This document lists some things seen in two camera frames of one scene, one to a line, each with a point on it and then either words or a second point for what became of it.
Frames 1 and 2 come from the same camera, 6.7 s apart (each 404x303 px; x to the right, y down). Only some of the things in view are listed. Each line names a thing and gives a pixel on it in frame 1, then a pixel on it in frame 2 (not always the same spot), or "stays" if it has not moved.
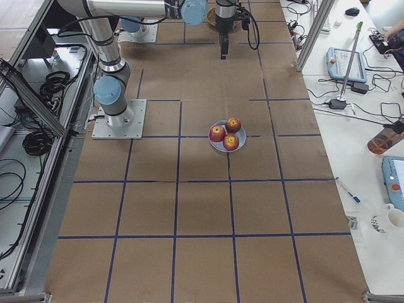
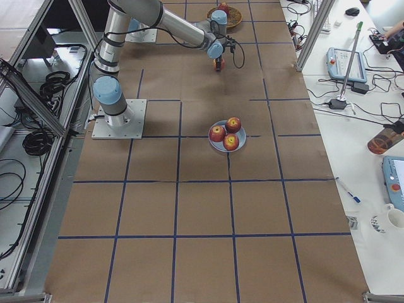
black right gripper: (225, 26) -> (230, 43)
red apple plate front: (231, 142) stays
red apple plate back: (233, 125) stays
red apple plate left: (217, 134) stays
